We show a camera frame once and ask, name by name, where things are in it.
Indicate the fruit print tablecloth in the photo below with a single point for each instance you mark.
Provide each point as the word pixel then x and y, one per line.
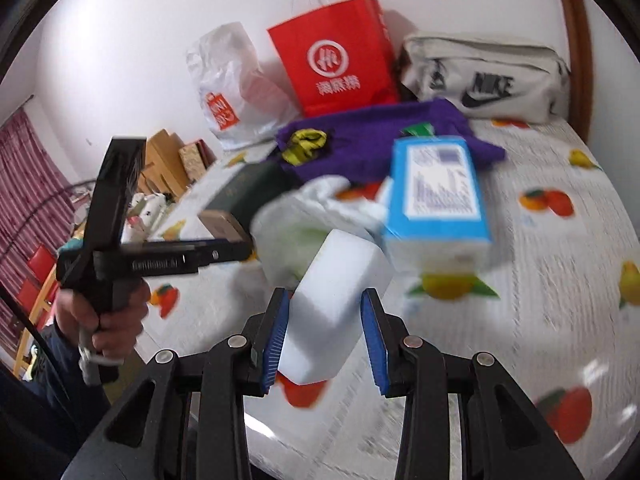
pixel 550 260

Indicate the person's left hand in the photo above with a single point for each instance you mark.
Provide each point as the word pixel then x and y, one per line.
pixel 127 320

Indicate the person's left forearm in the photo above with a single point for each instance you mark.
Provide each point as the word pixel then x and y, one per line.
pixel 60 370

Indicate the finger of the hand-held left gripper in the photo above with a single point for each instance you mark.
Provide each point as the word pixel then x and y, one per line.
pixel 225 254

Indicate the wooden headboard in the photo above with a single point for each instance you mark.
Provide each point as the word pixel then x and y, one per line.
pixel 165 155

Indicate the white plastic shopping bag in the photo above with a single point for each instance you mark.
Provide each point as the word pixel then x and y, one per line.
pixel 225 70

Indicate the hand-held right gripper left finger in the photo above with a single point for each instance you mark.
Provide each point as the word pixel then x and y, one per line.
pixel 277 345

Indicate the patterned book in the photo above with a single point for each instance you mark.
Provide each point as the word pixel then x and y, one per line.
pixel 192 160

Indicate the purple fabric storage tray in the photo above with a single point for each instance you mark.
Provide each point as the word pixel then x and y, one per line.
pixel 370 135

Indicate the red striped curtain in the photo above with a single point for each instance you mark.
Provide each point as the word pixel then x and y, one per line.
pixel 25 185

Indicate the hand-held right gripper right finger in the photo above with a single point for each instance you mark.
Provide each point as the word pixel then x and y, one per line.
pixel 372 345

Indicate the red chair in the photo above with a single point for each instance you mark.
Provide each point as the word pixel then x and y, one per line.
pixel 37 265

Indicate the grey waist bag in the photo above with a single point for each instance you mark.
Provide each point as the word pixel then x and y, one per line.
pixel 525 75

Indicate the dark green tin box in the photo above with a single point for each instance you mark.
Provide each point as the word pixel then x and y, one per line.
pixel 240 195

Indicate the red paper bag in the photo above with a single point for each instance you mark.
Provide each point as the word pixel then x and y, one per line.
pixel 330 40

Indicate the blue tissue box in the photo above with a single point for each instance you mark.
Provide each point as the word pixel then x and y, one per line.
pixel 435 195

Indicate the white sponge block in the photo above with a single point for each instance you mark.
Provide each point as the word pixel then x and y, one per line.
pixel 335 305

